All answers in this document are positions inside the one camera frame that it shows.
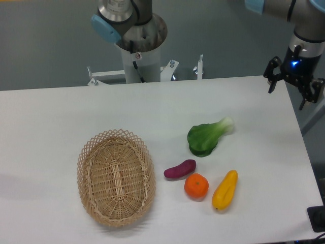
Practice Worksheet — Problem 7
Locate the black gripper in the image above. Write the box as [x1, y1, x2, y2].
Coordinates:
[263, 47, 324, 110]

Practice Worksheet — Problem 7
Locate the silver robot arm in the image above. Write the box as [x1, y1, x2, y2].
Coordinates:
[91, 1, 324, 103]

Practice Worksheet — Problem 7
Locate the green bok choy vegetable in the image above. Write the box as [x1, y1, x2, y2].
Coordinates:
[187, 117, 234, 158]

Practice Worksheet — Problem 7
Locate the purple sweet potato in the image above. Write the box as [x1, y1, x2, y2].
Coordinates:
[164, 159, 197, 179]

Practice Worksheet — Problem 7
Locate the black device at table edge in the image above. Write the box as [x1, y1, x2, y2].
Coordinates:
[307, 205, 324, 233]

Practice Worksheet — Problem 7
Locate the yellow papaya fruit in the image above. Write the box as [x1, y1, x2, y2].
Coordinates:
[212, 170, 238, 210]

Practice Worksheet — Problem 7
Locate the orange tangerine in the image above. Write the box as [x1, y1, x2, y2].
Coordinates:
[184, 173, 209, 199]

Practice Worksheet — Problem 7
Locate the woven wicker basket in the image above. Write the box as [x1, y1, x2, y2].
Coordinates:
[77, 129, 156, 227]

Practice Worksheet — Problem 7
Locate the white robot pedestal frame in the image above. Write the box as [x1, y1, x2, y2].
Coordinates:
[86, 48, 205, 86]

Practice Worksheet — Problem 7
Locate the black cable on pedestal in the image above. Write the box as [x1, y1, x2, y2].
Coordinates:
[129, 40, 146, 83]

